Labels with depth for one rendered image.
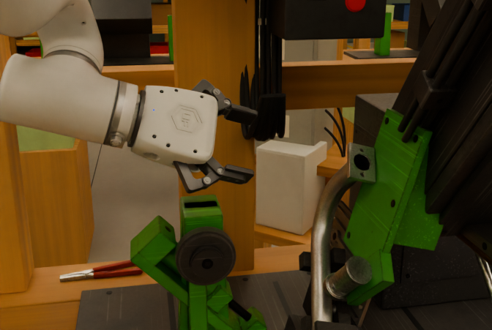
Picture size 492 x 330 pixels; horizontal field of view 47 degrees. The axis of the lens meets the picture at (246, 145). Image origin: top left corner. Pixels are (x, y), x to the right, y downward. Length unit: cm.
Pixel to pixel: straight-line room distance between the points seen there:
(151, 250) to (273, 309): 35
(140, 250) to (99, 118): 17
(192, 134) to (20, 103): 20
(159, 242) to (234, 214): 40
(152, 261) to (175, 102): 20
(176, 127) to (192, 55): 31
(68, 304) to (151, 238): 41
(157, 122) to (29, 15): 21
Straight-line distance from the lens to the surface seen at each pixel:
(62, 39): 77
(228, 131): 104
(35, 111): 71
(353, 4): 95
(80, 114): 70
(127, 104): 71
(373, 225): 80
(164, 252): 74
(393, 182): 77
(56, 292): 116
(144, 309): 103
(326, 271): 87
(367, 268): 78
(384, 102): 101
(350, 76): 118
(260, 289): 107
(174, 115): 73
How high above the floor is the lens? 147
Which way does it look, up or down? 18 degrees down
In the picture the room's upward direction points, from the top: straight up
